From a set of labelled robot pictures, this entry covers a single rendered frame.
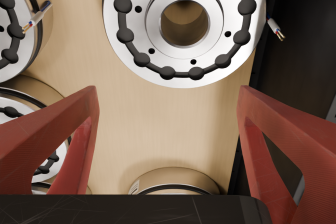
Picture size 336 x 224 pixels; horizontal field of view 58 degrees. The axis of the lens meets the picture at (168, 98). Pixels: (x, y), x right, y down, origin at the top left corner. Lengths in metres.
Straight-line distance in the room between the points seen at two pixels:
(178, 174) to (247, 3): 0.18
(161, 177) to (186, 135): 0.05
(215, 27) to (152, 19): 0.04
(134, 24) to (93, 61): 0.07
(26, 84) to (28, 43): 0.06
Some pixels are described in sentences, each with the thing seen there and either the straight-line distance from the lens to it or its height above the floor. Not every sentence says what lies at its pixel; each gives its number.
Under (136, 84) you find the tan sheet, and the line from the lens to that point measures 0.26.
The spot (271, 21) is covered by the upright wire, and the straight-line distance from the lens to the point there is 0.20.
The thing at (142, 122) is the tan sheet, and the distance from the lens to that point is 0.28.
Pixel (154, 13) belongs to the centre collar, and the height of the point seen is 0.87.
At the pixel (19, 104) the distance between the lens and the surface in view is 0.25.
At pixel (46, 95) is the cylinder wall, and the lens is 0.27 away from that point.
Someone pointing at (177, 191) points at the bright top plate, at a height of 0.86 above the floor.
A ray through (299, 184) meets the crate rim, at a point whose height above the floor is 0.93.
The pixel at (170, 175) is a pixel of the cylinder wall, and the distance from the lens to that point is 0.31.
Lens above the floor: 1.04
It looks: 54 degrees down
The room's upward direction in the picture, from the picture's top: 179 degrees counter-clockwise
